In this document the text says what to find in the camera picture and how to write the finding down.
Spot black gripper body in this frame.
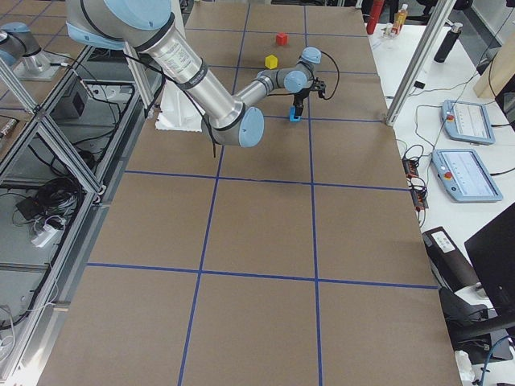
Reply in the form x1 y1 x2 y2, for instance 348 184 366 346
294 84 316 103

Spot blue foam cube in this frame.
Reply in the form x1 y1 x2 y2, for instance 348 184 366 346
289 106 303 122

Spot red foam cube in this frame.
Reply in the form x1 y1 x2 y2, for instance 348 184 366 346
275 32 289 47

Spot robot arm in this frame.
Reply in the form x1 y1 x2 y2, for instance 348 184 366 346
66 0 325 147
1 22 57 81

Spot yellow foam cube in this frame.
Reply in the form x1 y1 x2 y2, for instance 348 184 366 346
264 54 278 69

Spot red fire extinguisher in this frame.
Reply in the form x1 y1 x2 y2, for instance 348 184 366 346
366 0 385 35

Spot orange drink bottle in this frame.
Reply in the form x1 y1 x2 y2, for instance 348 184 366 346
391 3 408 35

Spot black water bottle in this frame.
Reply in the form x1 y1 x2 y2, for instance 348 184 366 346
434 23 463 64

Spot far teach pendant tablet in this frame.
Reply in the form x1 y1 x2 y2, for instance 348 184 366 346
441 100 496 146

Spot teach pendant tablet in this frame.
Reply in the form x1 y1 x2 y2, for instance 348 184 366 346
431 149 503 203
441 100 496 146

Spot near teach pendant tablet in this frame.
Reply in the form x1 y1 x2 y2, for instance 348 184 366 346
431 149 503 203

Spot black computer monitor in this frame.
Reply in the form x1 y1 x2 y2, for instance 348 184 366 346
465 204 514 312

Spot white power strip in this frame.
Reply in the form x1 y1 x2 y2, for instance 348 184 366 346
31 224 60 248

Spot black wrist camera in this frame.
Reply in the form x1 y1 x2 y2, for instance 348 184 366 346
311 78 326 99

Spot aluminium frame post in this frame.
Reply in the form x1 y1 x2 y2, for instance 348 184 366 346
385 0 455 126

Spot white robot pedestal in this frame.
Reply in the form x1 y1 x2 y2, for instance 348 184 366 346
155 80 204 133

